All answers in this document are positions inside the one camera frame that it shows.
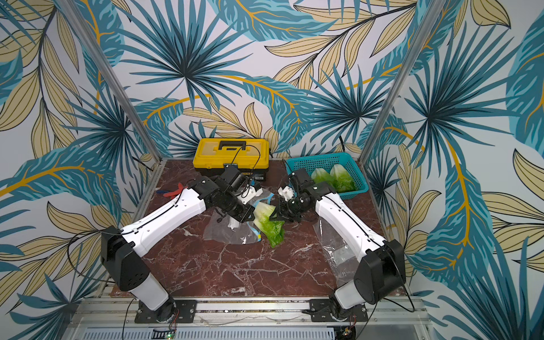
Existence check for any aluminium frame post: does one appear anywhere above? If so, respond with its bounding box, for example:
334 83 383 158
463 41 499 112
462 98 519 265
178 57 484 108
358 0 446 166
58 0 162 163

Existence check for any right aluminium frame post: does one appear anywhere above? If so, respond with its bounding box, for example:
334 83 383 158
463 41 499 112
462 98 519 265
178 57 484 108
358 0 446 166

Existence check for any chinese cabbage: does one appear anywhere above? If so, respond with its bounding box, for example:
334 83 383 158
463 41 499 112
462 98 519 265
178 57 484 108
330 164 357 193
311 168 336 188
254 202 285 248

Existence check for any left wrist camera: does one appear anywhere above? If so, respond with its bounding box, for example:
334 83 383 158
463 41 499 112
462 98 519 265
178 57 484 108
215 164 264 203

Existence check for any teal plastic basket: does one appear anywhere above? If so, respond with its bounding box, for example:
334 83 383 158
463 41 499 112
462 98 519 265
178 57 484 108
286 152 368 200

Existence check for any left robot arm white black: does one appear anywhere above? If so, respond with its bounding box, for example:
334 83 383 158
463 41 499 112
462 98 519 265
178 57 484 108
101 174 263 322

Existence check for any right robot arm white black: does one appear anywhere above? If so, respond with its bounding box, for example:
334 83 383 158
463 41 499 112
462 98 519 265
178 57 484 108
273 182 406 310

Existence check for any clear zipper bag blue seal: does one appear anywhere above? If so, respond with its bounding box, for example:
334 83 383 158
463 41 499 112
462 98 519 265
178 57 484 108
203 188 273 245

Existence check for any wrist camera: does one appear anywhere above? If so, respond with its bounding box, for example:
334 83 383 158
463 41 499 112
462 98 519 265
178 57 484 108
278 169 315 201
215 164 264 203

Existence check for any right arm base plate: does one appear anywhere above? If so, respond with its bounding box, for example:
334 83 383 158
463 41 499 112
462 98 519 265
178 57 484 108
302 298 368 322

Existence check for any left aluminium frame post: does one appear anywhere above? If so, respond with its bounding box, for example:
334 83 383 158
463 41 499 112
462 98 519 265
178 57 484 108
58 0 162 163

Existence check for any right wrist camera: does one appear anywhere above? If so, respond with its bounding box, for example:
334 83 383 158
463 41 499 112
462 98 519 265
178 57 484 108
278 169 315 201

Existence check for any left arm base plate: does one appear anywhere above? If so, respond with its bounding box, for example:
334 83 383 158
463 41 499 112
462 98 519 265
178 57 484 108
135 299 197 324

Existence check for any yellow black toolbox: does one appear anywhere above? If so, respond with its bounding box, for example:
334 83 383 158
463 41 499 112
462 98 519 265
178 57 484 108
193 138 270 181

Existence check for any front aluminium rail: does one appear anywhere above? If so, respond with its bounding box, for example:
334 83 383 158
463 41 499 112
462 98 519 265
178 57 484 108
63 296 438 339

